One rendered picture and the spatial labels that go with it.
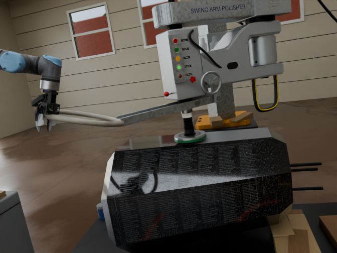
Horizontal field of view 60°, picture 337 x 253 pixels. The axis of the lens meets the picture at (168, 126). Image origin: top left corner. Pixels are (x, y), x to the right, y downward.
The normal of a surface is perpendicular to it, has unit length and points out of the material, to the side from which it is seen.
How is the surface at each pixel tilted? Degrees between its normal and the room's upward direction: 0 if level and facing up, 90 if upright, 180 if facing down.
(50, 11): 90
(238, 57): 90
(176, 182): 45
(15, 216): 90
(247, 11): 90
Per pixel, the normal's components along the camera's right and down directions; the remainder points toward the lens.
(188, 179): -0.23, -0.52
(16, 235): 0.95, -0.07
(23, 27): -0.29, 0.24
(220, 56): 0.38, 0.14
